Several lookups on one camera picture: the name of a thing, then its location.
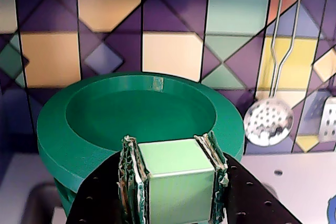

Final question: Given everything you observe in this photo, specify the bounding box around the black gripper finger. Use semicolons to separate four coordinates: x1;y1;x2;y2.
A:
67;135;150;224
193;131;303;224

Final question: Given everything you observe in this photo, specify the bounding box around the large green round bowl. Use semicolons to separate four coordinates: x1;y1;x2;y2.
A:
36;71;247;222

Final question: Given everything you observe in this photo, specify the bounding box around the green pitcher recipient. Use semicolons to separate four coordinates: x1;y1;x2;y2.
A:
53;178;79;218

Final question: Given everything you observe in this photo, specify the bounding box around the steel skimmer spoon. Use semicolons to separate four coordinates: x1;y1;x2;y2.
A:
243;0;302;147

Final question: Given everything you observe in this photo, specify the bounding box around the steel slotted spatula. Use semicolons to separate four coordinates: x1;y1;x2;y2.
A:
318;96;336;143

